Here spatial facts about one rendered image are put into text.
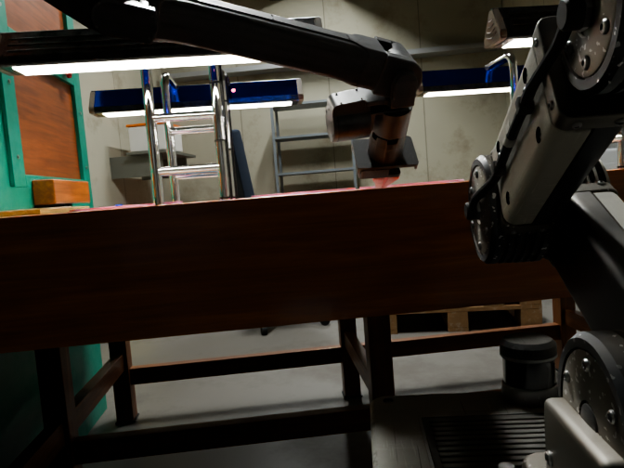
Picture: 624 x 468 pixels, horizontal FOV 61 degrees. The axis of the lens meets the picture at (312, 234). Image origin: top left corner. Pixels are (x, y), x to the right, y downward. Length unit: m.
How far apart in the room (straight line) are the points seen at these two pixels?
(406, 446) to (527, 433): 0.14
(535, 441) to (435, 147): 6.61
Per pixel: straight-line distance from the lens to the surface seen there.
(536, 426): 0.71
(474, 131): 7.29
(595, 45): 0.41
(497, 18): 1.21
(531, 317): 2.91
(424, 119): 7.20
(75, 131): 2.12
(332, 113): 0.79
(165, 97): 1.52
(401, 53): 0.79
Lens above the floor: 0.77
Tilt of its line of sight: 4 degrees down
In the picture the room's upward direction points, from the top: 4 degrees counter-clockwise
